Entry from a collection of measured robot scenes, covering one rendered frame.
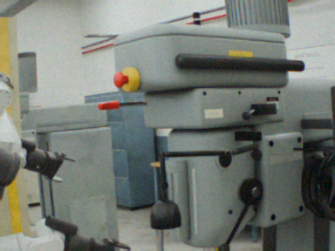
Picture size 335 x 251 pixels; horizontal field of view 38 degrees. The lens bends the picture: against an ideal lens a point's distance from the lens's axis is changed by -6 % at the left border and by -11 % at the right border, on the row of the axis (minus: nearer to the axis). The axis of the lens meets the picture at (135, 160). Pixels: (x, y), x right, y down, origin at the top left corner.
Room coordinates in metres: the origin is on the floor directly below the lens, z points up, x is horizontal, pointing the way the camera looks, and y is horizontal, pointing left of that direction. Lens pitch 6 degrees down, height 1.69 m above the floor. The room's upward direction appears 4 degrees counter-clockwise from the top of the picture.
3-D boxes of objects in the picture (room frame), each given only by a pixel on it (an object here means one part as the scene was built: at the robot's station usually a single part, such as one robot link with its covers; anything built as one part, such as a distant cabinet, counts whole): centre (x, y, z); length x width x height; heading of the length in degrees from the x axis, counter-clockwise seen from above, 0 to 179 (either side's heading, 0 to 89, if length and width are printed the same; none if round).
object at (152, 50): (1.40, -0.21, 1.81); 0.47 x 0.26 x 0.16; 122
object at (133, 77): (1.27, 0.00, 1.76); 0.06 x 0.02 x 0.06; 32
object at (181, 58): (1.28, -0.30, 1.79); 0.45 x 0.04 x 0.04; 122
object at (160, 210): (1.19, -0.06, 1.45); 0.07 x 0.07 x 0.06
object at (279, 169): (1.49, -0.36, 1.47); 0.24 x 0.19 x 0.26; 32
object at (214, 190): (1.39, -0.20, 1.47); 0.21 x 0.19 x 0.32; 32
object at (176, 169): (1.33, -0.10, 1.45); 0.04 x 0.04 x 0.21; 32
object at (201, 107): (1.41, -0.23, 1.68); 0.34 x 0.24 x 0.10; 122
